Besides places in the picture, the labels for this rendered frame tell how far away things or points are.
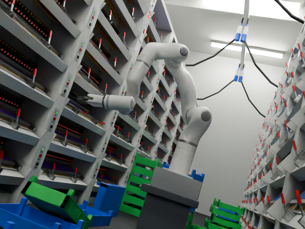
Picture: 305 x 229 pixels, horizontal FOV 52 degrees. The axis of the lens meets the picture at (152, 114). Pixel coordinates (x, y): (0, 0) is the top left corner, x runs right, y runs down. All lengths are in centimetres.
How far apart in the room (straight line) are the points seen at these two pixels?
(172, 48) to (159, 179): 74
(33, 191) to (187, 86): 103
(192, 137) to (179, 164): 17
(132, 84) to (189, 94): 35
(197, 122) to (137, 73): 44
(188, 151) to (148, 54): 60
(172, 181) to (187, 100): 49
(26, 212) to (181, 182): 79
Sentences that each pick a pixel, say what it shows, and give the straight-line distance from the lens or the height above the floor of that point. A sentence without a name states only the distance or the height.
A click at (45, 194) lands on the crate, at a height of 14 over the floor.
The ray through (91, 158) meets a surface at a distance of 218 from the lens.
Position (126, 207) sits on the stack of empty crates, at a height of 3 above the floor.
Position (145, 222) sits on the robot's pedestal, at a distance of 178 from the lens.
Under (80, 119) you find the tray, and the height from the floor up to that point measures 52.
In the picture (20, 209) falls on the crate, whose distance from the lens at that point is 147.
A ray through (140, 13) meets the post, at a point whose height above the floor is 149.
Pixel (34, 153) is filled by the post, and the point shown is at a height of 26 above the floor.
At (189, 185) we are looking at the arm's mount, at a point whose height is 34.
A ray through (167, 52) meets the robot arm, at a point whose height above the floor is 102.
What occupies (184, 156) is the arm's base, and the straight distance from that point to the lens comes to 183.
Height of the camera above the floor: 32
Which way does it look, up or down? 11 degrees up
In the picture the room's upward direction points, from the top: 18 degrees clockwise
